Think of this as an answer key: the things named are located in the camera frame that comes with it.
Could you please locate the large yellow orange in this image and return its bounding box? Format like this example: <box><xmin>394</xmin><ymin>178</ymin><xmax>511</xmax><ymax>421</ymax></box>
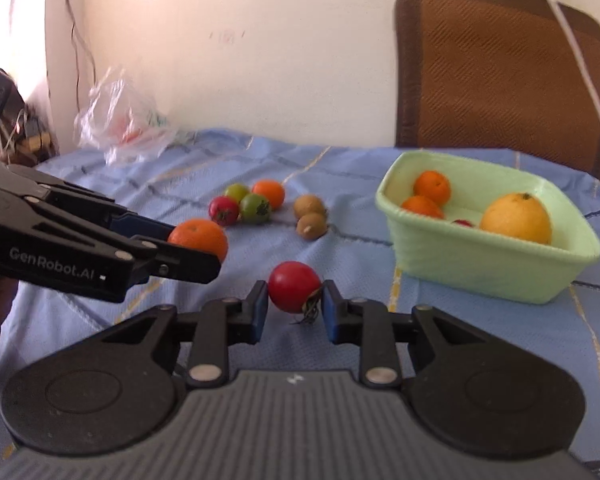
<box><xmin>479</xmin><ymin>193</ymin><xmax>553</xmax><ymax>245</ymax></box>

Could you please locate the small red tomato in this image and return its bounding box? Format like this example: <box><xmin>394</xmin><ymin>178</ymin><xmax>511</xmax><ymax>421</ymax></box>
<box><xmin>208</xmin><ymin>196</ymin><xmax>240</xmax><ymax>226</ymax></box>

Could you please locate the dark green tomato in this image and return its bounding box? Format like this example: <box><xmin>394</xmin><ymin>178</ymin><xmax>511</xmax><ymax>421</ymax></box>
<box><xmin>239</xmin><ymin>193</ymin><xmax>272</xmax><ymax>224</ymax></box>

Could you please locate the clear plastic bag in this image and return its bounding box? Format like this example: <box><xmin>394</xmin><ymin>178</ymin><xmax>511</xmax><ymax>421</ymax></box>
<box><xmin>74</xmin><ymin>66</ymin><xmax>195</xmax><ymax>166</ymax></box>

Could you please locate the small orange mandarin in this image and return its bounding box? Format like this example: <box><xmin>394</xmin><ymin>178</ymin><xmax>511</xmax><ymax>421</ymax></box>
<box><xmin>251</xmin><ymin>179</ymin><xmax>286</xmax><ymax>210</ymax></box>

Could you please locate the blue checked tablecloth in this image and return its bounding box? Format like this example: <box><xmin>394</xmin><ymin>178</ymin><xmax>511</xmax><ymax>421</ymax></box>
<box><xmin>0</xmin><ymin>130</ymin><xmax>600</xmax><ymax>468</ymax></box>

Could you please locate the brown kiwi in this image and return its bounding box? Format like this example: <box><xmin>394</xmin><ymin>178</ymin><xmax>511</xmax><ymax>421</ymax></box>
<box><xmin>294</xmin><ymin>194</ymin><xmax>327</xmax><ymax>219</ymax></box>
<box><xmin>296</xmin><ymin>212</ymin><xmax>328</xmax><ymax>240</ymax></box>

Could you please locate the red tomato in basket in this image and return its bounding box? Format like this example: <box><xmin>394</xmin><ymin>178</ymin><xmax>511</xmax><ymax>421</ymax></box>
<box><xmin>452</xmin><ymin>219</ymin><xmax>474</xmax><ymax>228</ymax></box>

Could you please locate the light green plastic basket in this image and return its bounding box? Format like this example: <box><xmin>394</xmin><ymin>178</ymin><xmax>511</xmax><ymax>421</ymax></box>
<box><xmin>376</xmin><ymin>151</ymin><xmax>600</xmax><ymax>304</ymax></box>

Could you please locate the brown woven seat cushion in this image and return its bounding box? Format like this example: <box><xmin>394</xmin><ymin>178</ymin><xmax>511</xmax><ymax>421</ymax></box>
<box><xmin>394</xmin><ymin>0</ymin><xmax>600</xmax><ymax>179</ymax></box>

